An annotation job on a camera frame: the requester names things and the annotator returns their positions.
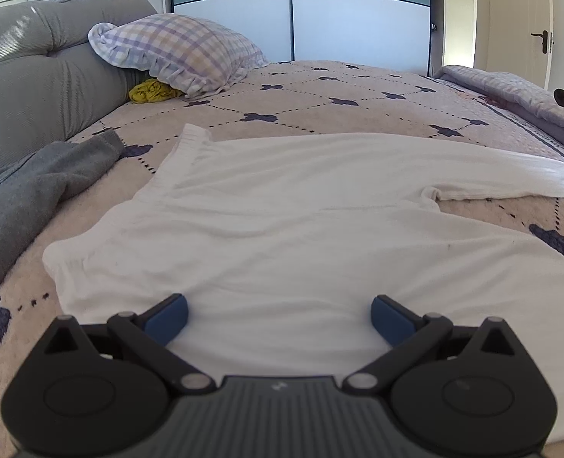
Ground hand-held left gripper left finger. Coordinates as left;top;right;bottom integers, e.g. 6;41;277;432
44;293;218;396

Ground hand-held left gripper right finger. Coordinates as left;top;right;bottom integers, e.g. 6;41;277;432
343;295;521;396

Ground grey sweater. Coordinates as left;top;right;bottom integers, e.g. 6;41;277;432
0;129;125;288

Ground grey padded headboard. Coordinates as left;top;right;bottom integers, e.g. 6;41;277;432
0;0;159;187

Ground purple folded quilt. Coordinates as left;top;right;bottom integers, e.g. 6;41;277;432
433;64;564;165

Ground black door handle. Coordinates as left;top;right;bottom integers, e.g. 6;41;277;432
530;30;554;55

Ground white door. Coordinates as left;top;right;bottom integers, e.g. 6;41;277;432
475;0;557;91

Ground blue and white wardrobe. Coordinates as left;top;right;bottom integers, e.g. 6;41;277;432
160;0;442;77

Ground purple plaid pillow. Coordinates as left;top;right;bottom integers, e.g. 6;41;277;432
89;13;268;97

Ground white long-sleeve shirt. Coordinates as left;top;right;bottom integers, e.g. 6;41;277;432
42;124;564;447

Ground yellow cloth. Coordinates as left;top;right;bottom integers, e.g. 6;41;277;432
129;79;185;105

